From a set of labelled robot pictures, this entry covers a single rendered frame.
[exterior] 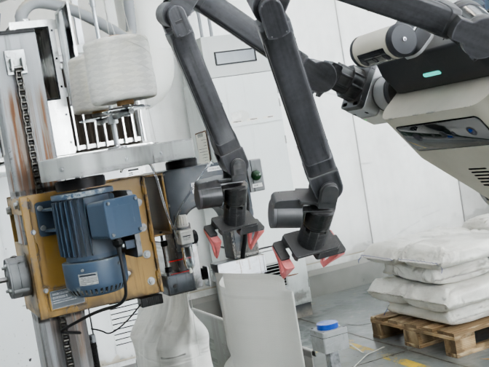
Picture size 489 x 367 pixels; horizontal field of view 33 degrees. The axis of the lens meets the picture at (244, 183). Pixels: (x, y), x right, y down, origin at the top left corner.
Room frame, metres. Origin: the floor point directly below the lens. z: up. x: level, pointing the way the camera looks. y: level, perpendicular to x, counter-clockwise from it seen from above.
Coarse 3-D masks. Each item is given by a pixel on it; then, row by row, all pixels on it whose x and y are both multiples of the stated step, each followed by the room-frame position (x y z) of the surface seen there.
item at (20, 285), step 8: (16, 256) 2.12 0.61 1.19; (8, 264) 2.09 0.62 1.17; (16, 264) 2.09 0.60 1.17; (24, 264) 2.10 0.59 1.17; (8, 272) 2.10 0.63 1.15; (16, 272) 2.08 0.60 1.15; (24, 272) 2.08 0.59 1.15; (8, 280) 2.11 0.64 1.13; (16, 280) 2.07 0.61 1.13; (24, 280) 2.08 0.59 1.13; (8, 288) 2.15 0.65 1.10; (16, 288) 2.08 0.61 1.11; (24, 288) 2.09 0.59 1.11; (16, 296) 2.10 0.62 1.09; (24, 296) 2.12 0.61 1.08
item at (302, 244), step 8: (296, 232) 1.69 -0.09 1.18; (304, 232) 1.64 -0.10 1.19; (312, 232) 1.62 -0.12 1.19; (320, 232) 1.63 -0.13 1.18; (328, 232) 1.70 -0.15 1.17; (288, 240) 1.67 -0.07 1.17; (296, 240) 1.67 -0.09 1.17; (304, 240) 1.65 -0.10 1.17; (312, 240) 1.64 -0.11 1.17; (320, 240) 1.64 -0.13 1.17; (328, 240) 1.68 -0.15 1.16; (336, 240) 1.68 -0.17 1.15; (296, 248) 1.65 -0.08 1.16; (304, 248) 1.66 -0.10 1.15; (312, 248) 1.65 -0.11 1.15; (320, 248) 1.66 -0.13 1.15; (328, 248) 1.67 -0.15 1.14; (296, 256) 1.64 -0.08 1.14; (304, 256) 1.65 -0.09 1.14
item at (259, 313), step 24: (240, 288) 2.13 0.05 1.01; (264, 288) 2.06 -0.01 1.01; (240, 312) 1.90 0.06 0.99; (264, 312) 1.85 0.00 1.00; (288, 312) 1.79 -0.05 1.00; (240, 336) 1.92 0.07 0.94; (264, 336) 1.86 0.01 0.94; (288, 336) 1.80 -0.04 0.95; (240, 360) 1.93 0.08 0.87; (264, 360) 1.86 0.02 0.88; (288, 360) 1.81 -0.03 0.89
